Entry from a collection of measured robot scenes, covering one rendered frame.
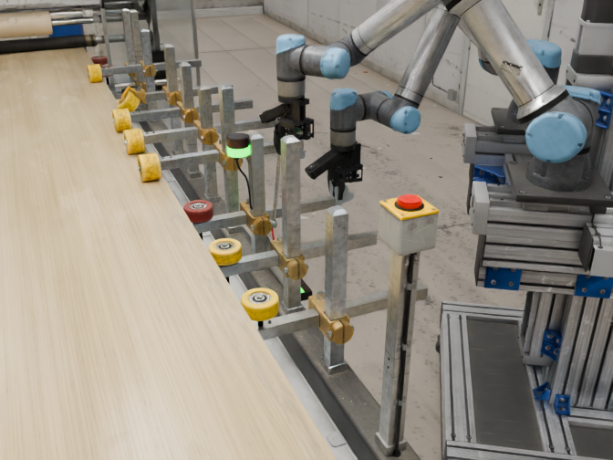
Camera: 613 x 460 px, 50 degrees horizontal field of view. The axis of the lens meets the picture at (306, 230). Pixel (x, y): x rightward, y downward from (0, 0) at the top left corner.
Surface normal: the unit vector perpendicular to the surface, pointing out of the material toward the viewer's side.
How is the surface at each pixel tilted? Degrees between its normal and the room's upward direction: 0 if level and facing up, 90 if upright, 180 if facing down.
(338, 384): 0
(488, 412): 0
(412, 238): 90
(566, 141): 96
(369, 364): 0
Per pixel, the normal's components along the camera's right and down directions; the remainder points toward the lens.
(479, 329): 0.00, -0.89
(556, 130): -0.41, 0.51
